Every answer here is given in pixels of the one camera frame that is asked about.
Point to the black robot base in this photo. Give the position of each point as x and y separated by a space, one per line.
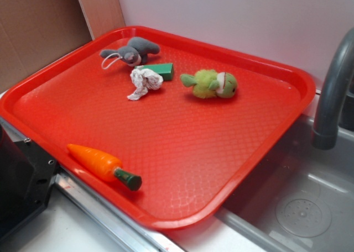
27 176

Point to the red plastic tray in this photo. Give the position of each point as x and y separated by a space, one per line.
191 153

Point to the green plush toy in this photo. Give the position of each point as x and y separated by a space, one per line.
207 84

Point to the green rectangular block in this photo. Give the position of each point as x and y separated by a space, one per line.
165 70

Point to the grey plush bunny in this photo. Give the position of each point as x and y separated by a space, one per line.
133 54

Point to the orange toy carrot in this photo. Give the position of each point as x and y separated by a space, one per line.
104 165

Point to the grey faucet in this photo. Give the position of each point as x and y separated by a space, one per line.
335 106

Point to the grey sink basin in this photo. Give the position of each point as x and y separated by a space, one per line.
298 198

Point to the brown cardboard panel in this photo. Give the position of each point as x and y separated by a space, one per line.
35 33

